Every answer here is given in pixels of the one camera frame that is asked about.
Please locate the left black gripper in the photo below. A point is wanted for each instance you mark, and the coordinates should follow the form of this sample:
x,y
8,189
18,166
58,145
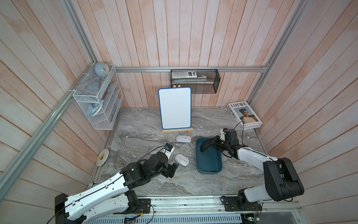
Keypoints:
x,y
170,170

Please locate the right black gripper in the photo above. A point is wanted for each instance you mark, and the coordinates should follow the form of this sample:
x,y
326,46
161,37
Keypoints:
x,y
214,142

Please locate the white mouse with logo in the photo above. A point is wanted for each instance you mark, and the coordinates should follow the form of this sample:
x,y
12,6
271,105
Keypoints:
x,y
182,160

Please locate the black computer mouse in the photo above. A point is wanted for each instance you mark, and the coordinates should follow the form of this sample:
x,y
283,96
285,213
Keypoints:
x,y
206,145

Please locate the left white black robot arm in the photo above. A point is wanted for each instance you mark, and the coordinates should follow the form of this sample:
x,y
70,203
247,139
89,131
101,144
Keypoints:
x,y
115,195

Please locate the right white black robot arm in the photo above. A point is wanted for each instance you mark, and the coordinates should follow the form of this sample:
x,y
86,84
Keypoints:
x,y
281,181

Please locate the teal storage box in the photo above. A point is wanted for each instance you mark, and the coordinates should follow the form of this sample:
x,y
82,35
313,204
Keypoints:
x,y
208,162

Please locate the white mouse near easel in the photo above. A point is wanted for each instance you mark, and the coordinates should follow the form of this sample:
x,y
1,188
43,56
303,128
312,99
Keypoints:
x,y
183,139

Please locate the Loewe book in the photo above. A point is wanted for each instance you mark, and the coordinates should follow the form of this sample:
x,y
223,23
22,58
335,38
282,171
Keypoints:
x,y
245,115

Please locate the small wooden easel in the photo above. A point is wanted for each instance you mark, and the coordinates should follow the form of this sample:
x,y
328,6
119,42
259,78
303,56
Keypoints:
x,y
188,130

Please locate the white tape roll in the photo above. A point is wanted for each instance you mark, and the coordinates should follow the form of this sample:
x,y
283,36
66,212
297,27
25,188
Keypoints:
x,y
102,158

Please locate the blue-framed whiteboard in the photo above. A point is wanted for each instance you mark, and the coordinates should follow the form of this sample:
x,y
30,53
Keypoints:
x,y
175,107

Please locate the white calculator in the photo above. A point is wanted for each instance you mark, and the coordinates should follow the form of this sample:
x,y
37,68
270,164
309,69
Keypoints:
x,y
183,74

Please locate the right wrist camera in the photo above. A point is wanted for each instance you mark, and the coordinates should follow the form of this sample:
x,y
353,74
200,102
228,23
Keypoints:
x,y
222,135

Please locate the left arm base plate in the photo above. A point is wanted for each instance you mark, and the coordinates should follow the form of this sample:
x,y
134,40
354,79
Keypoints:
x,y
142,205

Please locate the aluminium front rail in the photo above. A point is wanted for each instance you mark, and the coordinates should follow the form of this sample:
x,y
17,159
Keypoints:
x,y
164,205

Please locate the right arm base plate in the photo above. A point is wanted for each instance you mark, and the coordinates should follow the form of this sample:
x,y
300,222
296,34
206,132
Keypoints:
x,y
239,203

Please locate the black mesh wall basket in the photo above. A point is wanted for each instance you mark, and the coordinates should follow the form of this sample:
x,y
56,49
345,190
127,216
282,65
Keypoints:
x,y
207,81

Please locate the white wire shelf rack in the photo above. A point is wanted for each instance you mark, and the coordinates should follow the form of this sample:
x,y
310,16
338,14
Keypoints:
x,y
99,98

